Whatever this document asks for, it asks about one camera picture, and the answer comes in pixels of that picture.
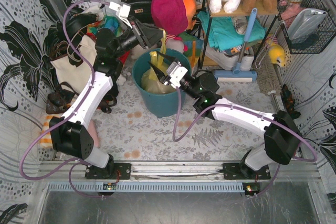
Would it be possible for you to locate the orange white checked cloth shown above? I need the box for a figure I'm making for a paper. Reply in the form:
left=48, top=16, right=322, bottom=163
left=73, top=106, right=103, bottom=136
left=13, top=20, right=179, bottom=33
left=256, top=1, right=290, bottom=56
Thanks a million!
left=39, top=121, right=52, bottom=148

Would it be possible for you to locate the black metal shelf rack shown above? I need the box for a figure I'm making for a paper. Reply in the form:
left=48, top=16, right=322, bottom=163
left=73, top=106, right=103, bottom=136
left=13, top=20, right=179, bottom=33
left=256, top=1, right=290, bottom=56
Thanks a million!
left=198, top=0, right=279, bottom=69

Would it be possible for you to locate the blue handled mop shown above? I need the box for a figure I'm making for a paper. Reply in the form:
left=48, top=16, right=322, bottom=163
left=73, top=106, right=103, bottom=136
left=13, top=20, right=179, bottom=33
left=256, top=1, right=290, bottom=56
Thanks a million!
left=214, top=8, right=258, bottom=83

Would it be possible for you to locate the teal folded cloth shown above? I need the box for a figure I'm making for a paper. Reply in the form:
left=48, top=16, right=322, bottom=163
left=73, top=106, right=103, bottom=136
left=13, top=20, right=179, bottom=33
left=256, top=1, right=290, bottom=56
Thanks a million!
left=208, top=17, right=265, bottom=50

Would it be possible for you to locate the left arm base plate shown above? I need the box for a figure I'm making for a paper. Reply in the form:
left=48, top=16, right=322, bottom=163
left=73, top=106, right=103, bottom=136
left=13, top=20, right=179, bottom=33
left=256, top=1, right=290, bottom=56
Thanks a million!
left=85, top=163, right=131, bottom=180

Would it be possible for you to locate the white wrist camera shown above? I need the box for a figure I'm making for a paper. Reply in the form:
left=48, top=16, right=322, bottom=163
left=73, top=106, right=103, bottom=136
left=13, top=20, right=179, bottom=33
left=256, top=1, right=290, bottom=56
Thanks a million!
left=166, top=62, right=188, bottom=88
left=109, top=2, right=133, bottom=29

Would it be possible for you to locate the aluminium mounting rail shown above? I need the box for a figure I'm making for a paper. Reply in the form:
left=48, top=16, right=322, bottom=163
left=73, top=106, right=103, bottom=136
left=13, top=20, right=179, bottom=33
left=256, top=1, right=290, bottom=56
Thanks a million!
left=38, top=161, right=321, bottom=182

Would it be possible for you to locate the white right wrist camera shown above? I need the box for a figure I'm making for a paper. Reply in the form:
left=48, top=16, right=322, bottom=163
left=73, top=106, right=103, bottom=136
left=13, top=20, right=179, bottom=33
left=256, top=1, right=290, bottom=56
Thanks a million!
left=166, top=62, right=188, bottom=88

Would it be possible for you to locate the colourful striped bag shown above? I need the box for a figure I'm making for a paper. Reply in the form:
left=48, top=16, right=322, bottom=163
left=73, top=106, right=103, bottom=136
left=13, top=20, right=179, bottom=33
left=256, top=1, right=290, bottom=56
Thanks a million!
left=86, top=16, right=122, bottom=38

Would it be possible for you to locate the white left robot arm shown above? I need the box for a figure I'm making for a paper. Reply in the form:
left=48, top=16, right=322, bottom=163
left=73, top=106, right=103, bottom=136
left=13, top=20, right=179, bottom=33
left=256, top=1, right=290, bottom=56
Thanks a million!
left=49, top=19, right=164, bottom=179

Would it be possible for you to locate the white plush lamb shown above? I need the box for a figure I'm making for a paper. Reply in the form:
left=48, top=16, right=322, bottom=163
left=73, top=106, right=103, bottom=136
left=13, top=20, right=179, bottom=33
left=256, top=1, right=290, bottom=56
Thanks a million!
left=130, top=45, right=150, bottom=60

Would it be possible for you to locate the orange plush toy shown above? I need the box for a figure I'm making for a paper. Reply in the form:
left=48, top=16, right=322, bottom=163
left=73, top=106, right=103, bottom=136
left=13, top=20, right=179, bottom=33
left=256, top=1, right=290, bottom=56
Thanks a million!
left=182, top=0, right=196, bottom=30

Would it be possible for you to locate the black wire basket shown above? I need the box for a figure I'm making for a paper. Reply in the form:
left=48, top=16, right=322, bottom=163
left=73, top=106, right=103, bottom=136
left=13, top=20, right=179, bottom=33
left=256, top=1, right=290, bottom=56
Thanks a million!
left=277, top=0, right=335, bottom=55

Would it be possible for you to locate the grey patterned pouch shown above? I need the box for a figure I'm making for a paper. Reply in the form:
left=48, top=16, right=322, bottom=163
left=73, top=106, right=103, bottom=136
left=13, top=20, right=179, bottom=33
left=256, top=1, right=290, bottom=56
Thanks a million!
left=232, top=16, right=248, bottom=35

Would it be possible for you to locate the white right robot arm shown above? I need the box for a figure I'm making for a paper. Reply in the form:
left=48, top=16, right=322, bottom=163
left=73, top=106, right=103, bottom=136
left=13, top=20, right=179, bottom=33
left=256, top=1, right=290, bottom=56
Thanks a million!
left=149, top=50, right=300, bottom=178

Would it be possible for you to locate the black leather handbag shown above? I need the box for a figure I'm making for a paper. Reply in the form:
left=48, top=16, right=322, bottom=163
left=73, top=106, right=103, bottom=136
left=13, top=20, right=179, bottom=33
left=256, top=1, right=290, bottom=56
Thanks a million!
left=121, top=0, right=154, bottom=24

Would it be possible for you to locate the pink rolled towel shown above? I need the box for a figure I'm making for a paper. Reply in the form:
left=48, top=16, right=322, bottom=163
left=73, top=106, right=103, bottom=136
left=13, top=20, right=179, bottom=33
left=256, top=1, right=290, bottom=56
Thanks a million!
left=88, top=120, right=100, bottom=148

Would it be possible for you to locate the dark brown leather bag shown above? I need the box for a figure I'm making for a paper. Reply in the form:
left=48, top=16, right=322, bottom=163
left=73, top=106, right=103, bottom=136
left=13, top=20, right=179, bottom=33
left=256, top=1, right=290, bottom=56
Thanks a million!
left=46, top=82, right=119, bottom=114

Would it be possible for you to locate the black orange toy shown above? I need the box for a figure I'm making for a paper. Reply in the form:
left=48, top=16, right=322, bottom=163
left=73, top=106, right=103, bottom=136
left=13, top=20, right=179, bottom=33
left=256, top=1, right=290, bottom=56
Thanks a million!
left=280, top=84, right=301, bottom=120

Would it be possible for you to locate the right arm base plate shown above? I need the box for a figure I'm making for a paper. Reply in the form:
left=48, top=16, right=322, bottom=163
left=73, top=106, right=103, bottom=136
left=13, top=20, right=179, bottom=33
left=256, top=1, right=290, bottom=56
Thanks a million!
left=221, top=163, right=271, bottom=180

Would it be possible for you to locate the silver foil pouch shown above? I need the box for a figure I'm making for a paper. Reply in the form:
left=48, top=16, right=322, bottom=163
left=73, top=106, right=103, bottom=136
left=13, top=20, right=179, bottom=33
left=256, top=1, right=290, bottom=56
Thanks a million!
left=287, top=8, right=328, bottom=40

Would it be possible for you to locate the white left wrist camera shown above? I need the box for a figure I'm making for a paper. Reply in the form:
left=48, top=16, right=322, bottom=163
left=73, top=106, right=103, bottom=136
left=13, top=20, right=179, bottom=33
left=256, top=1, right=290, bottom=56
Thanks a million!
left=109, top=2, right=133, bottom=29

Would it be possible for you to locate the magenta fabric bag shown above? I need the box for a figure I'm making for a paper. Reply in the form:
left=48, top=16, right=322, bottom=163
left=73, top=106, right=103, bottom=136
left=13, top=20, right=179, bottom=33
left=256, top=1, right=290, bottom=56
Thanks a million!
left=151, top=0, right=188, bottom=36

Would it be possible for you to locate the yellow plush duck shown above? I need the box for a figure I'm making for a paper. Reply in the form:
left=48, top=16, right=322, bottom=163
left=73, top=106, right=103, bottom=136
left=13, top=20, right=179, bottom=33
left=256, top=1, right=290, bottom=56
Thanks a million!
left=266, top=37, right=286, bottom=67

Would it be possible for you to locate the beige chenille mop head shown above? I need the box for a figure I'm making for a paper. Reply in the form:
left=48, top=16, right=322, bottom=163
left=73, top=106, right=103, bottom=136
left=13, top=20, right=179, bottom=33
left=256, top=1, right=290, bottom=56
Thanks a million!
left=254, top=52, right=281, bottom=95

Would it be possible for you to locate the pink striped plush doll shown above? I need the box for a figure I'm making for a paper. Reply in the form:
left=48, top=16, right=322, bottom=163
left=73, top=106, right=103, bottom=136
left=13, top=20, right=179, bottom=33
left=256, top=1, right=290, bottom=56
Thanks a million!
left=160, top=34, right=188, bottom=53

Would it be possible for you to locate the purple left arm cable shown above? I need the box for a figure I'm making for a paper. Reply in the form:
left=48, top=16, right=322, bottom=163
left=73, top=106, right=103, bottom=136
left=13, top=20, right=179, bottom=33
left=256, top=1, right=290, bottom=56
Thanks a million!
left=20, top=0, right=113, bottom=199

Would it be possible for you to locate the teal plastic trash bin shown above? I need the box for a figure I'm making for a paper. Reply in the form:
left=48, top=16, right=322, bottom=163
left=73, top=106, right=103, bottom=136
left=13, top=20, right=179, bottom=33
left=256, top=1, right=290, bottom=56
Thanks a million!
left=132, top=52, right=179, bottom=118

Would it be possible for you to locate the yellow-green trash bag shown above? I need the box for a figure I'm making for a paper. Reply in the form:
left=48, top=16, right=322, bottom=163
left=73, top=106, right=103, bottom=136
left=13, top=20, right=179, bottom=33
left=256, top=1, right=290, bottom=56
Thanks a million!
left=141, top=29, right=179, bottom=95

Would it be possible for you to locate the cream canvas tote bag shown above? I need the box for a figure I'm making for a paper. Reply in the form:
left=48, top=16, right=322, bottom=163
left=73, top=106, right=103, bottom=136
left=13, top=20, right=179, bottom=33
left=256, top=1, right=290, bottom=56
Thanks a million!
left=51, top=35, right=97, bottom=93

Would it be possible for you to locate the rainbow striped box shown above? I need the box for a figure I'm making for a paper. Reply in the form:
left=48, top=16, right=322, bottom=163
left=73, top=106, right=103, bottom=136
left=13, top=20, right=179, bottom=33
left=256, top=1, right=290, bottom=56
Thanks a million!
left=180, top=33, right=203, bottom=66

